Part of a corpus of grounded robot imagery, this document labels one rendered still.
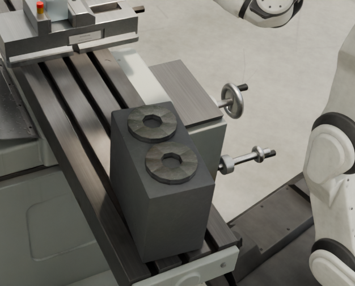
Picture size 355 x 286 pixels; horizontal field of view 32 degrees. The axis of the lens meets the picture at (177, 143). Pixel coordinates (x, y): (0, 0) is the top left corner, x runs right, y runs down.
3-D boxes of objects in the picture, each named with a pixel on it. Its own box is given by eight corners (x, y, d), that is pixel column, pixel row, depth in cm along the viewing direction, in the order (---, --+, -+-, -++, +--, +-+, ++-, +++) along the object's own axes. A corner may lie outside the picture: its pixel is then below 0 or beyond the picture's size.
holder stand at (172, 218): (164, 166, 131) (172, 94, 117) (203, 248, 117) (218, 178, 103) (109, 177, 127) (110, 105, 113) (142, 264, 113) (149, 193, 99)
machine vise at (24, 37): (118, 11, 171) (119, -25, 163) (140, 41, 162) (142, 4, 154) (-9, 34, 158) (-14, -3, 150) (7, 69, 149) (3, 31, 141)
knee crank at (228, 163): (269, 148, 203) (272, 135, 198) (279, 161, 199) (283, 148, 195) (211, 167, 194) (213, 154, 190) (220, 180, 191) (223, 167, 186)
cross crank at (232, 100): (231, 100, 204) (237, 72, 196) (250, 123, 197) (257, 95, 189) (189, 112, 198) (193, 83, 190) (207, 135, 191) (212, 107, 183)
